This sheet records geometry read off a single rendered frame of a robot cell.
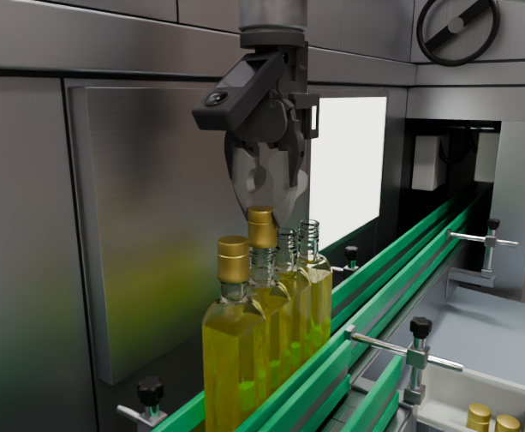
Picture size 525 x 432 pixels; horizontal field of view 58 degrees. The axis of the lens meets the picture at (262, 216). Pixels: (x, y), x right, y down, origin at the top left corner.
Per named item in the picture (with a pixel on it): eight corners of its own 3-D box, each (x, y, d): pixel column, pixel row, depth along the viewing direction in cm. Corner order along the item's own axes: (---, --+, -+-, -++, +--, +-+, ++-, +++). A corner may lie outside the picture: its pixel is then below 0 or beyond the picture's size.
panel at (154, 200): (370, 218, 129) (378, 90, 121) (380, 219, 128) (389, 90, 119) (96, 378, 57) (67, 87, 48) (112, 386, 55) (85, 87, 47)
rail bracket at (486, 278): (442, 291, 130) (450, 212, 124) (510, 305, 121) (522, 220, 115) (438, 297, 126) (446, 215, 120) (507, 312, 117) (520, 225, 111)
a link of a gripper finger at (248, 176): (272, 214, 61) (283, 144, 57) (246, 225, 56) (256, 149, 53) (253, 208, 62) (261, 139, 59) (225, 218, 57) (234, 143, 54)
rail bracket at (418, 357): (349, 369, 75) (352, 297, 72) (460, 407, 66) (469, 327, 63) (341, 379, 73) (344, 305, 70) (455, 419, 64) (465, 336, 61)
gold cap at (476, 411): (490, 429, 78) (492, 406, 77) (486, 442, 76) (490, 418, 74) (467, 422, 80) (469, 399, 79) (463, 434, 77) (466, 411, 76)
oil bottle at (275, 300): (256, 411, 66) (255, 268, 61) (291, 426, 63) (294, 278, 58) (232, 435, 61) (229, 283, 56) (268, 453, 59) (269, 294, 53)
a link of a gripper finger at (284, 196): (320, 219, 57) (312, 142, 55) (297, 231, 52) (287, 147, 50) (298, 219, 58) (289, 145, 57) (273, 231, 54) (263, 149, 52)
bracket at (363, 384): (357, 411, 76) (360, 373, 74) (416, 434, 71) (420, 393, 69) (349, 423, 73) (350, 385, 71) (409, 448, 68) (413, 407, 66)
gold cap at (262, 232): (258, 237, 58) (258, 203, 57) (283, 243, 56) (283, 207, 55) (241, 245, 55) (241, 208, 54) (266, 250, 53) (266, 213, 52)
